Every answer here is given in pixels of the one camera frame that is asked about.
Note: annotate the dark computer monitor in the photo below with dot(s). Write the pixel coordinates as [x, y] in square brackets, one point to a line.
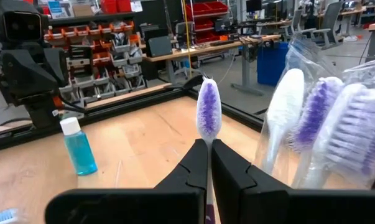
[254, 5]

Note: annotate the blue toothbrush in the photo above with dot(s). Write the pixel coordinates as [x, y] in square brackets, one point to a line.
[2, 217]

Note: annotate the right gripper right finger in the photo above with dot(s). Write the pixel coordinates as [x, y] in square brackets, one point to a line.
[252, 205]

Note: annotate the blue bin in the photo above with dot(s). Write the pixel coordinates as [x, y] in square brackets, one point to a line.
[271, 63]

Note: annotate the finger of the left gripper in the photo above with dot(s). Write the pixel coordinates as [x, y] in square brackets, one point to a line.
[30, 73]
[59, 65]

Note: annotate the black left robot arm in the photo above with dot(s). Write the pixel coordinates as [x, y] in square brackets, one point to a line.
[39, 115]

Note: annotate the white toothbrush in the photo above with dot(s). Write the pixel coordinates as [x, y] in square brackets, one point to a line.
[209, 109]

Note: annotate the rack with red bins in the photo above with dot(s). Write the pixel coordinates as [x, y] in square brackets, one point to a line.
[206, 9]

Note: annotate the shelf with orange bins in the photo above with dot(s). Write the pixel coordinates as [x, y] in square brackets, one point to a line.
[81, 31]

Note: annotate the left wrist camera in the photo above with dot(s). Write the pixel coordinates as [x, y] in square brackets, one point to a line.
[20, 25]

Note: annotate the wooden workbench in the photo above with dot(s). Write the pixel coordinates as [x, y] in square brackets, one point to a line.
[206, 48]

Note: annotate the blue mouthwash bottle white cap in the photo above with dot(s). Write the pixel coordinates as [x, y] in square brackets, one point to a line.
[80, 152]

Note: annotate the grey office chair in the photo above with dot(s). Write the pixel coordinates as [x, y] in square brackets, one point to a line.
[330, 15]
[296, 21]

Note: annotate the red storage boxes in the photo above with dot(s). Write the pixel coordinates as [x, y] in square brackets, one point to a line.
[115, 5]

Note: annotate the dark grey box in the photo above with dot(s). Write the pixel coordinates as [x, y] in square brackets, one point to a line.
[159, 46]

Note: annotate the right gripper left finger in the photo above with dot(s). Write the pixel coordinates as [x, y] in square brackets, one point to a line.
[174, 205]

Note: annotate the black aluminium table frame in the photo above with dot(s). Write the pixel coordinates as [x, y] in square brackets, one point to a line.
[128, 108]

